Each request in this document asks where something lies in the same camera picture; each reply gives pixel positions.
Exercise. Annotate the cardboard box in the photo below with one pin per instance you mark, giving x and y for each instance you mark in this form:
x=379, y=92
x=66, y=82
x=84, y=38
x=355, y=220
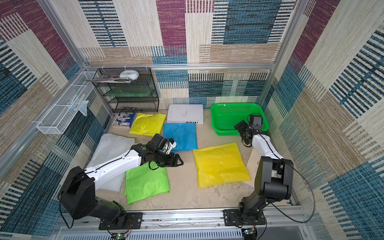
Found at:
x=252, y=167

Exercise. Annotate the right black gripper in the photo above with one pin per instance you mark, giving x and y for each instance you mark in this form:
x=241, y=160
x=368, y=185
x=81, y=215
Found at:
x=240, y=126

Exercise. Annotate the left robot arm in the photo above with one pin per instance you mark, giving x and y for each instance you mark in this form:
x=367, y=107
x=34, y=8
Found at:
x=78, y=193

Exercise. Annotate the lime green raincoat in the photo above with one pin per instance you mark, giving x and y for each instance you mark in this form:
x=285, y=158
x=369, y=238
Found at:
x=146, y=181

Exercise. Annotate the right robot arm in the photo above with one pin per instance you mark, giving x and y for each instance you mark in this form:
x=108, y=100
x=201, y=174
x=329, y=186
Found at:
x=273, y=180

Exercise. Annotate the small yellow folded raincoat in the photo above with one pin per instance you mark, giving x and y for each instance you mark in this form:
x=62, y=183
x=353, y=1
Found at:
x=148, y=125

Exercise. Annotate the white round object on shelf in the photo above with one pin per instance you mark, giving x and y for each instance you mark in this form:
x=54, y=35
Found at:
x=129, y=75

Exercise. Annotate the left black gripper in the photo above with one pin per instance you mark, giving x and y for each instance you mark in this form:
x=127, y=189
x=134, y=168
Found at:
x=172, y=162

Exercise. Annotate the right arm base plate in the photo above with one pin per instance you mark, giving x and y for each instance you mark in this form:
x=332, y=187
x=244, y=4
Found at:
x=232, y=217

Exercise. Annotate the magazines on shelf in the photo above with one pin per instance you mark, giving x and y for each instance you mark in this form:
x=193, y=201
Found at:
x=114, y=79

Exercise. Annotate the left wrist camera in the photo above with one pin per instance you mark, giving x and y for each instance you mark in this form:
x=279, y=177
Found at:
x=161, y=144

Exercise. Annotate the white flat box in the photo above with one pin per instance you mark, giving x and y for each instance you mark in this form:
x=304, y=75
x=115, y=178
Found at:
x=183, y=114

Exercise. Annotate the white folded raincoat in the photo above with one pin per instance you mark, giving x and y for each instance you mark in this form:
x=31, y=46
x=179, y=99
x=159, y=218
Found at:
x=109, y=147

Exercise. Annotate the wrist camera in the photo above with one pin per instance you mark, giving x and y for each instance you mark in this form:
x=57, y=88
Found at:
x=161, y=144
x=256, y=122

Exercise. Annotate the white wire wall basket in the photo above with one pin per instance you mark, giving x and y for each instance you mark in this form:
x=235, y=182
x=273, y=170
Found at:
x=70, y=102

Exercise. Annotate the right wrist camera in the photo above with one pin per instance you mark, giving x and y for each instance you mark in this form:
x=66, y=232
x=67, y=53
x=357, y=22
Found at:
x=256, y=122

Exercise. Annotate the aluminium front rail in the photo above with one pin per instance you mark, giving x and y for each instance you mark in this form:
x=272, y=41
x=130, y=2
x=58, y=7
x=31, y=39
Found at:
x=191, y=224

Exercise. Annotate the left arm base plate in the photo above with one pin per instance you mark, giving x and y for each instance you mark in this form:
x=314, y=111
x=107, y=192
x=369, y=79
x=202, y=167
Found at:
x=132, y=220

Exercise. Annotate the black wire shelf rack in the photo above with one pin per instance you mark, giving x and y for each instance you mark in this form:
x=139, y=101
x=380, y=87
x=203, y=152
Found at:
x=140, y=95

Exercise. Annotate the large yellow raincoat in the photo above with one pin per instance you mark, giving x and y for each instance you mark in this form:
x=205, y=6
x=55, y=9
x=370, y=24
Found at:
x=219, y=165

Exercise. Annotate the blue printed packet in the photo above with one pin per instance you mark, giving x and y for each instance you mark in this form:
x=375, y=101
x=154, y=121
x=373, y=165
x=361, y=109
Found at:
x=124, y=119

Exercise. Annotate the green plastic basket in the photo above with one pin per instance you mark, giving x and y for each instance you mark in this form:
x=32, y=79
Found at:
x=226, y=115

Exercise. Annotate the blue folded raincoat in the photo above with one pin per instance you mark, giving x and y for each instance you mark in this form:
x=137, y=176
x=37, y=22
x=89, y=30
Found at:
x=185, y=135

